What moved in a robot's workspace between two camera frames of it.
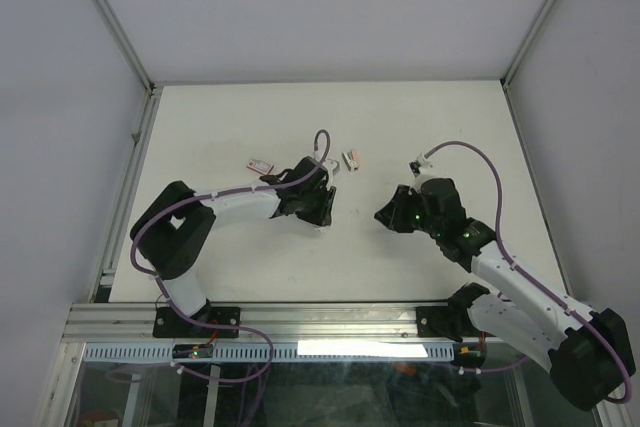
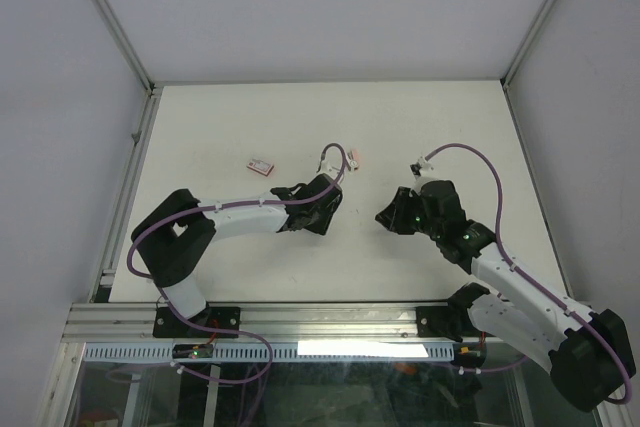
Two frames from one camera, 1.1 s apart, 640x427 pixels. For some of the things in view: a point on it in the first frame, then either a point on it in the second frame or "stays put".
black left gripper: [322, 216] to [320, 228]
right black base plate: [436, 321] stays put
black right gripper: [391, 214] stays put
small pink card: [260, 166] stays put
